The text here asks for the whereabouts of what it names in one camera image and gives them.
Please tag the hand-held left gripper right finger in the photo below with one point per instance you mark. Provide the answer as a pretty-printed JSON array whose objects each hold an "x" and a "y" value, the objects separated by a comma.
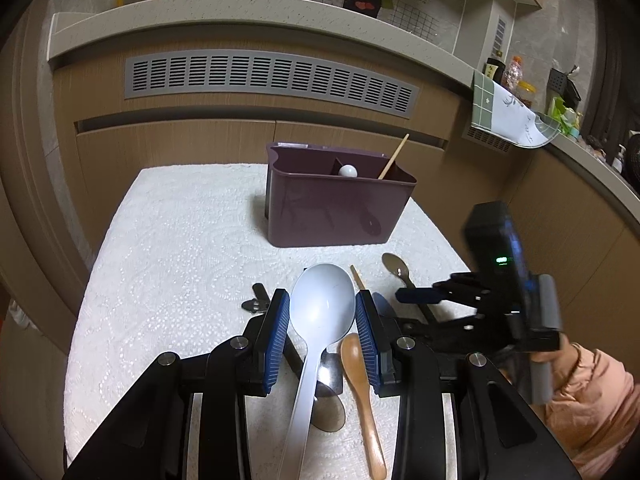
[{"x": 367, "y": 340}]

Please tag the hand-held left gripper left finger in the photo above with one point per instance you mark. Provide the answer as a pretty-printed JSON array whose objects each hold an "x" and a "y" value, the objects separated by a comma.
[{"x": 275, "y": 340}]

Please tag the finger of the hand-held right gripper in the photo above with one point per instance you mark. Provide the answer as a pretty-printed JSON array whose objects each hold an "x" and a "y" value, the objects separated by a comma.
[
  {"x": 440, "y": 332},
  {"x": 417, "y": 295}
]

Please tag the wooden spoon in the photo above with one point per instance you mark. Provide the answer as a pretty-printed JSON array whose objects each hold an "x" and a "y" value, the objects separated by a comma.
[{"x": 352, "y": 355}]

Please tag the brown metal spoon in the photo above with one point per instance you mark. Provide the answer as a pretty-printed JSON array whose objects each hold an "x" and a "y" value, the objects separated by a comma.
[{"x": 395, "y": 265}]

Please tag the large white plastic ladle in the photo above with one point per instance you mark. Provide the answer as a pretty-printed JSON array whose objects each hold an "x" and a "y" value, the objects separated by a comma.
[{"x": 320, "y": 300}]

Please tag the wooden chopstick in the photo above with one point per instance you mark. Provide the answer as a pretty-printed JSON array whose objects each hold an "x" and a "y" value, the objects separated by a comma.
[
  {"x": 357, "y": 277},
  {"x": 395, "y": 155}
]

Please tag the purple plastic utensil holder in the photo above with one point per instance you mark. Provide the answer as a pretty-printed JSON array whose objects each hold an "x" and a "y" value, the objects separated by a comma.
[{"x": 325, "y": 210}]

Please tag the person's right forearm pink sleeve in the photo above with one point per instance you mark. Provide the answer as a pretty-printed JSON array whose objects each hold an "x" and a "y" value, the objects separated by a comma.
[{"x": 595, "y": 400}]

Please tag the small grey vent grille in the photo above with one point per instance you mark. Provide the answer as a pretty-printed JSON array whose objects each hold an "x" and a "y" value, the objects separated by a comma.
[{"x": 487, "y": 139}]

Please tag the green and white cloth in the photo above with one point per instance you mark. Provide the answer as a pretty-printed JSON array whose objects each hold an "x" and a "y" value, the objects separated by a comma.
[{"x": 495, "y": 105}]

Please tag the white round-ended utensil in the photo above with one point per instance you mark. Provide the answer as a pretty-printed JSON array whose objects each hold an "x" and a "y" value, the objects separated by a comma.
[{"x": 347, "y": 171}]

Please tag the red-capped plastic bottle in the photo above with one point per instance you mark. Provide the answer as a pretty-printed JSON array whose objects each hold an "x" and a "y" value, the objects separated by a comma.
[{"x": 513, "y": 75}]

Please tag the dark glass bottle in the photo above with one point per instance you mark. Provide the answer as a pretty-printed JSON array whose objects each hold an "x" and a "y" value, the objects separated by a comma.
[{"x": 494, "y": 71}]

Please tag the black box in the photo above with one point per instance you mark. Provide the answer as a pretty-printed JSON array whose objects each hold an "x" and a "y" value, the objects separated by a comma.
[{"x": 562, "y": 85}]

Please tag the wooden kitchen cabinet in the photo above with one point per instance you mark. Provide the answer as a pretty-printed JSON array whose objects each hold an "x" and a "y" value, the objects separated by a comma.
[{"x": 175, "y": 140}]

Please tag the beige stone countertop ledge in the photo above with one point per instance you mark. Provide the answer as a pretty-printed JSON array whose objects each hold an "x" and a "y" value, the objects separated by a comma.
[{"x": 250, "y": 15}]

